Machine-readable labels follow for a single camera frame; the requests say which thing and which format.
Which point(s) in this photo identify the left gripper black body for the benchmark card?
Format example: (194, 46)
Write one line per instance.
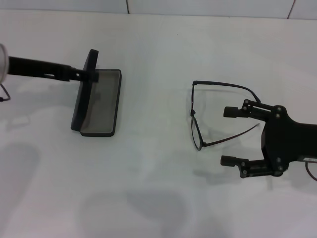
(37, 68)

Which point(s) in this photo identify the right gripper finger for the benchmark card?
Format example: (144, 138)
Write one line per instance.
(232, 112)
(229, 160)

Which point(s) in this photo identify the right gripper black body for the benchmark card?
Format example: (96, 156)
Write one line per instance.
(284, 141)

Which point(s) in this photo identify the black glasses case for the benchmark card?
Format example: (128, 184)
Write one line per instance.
(104, 104)

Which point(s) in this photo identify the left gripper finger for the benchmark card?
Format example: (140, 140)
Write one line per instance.
(81, 75)

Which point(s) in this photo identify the black thin-framed glasses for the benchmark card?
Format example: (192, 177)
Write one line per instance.
(192, 112)

